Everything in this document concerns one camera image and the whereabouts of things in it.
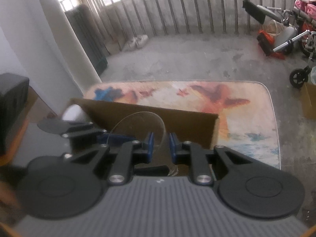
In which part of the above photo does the silver wheelchair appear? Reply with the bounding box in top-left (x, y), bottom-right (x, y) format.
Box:
top-left (242, 0), bottom-right (316, 89)

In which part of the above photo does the metal balcony railing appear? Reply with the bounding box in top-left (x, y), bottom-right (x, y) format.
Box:
top-left (59, 0), bottom-right (316, 53)

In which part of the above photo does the pink blanket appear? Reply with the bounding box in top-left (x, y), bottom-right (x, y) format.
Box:
top-left (294, 0), bottom-right (316, 20)

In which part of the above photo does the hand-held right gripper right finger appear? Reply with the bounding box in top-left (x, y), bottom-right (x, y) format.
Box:
top-left (168, 132), bottom-right (257, 186)

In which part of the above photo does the dark folded panel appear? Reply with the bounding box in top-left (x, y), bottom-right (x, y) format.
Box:
top-left (65, 4), bottom-right (108, 76)

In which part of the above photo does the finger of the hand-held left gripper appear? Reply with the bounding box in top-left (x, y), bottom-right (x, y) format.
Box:
top-left (61, 121), bottom-right (136, 147)

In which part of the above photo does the clear glass cup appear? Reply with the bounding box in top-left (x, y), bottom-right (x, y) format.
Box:
top-left (109, 112), bottom-right (179, 177)

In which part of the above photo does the butterfly print table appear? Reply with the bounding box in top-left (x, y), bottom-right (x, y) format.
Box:
top-left (83, 80), bottom-right (282, 171)

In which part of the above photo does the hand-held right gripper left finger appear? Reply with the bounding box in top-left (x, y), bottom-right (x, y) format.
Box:
top-left (62, 132), bottom-right (155, 187)

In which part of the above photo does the brown cardboard box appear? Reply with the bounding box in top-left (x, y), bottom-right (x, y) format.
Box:
top-left (70, 98), bottom-right (219, 176)

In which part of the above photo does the red black object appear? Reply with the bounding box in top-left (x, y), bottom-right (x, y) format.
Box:
top-left (256, 30), bottom-right (286, 60)

